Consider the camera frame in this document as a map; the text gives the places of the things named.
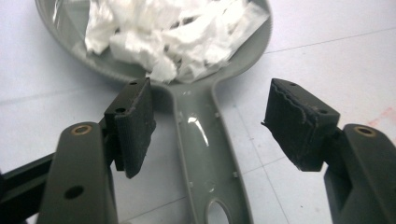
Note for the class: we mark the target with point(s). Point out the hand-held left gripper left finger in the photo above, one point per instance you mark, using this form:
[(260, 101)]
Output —
[(134, 133)]

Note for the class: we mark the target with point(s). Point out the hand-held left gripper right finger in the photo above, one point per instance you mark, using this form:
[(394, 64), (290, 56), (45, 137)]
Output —
[(299, 133)]

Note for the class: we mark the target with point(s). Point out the grey dustpan with orange edge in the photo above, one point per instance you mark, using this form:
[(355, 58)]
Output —
[(199, 149)]

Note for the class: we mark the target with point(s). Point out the white tissue paper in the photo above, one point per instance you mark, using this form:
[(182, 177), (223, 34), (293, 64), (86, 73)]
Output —
[(174, 40)]

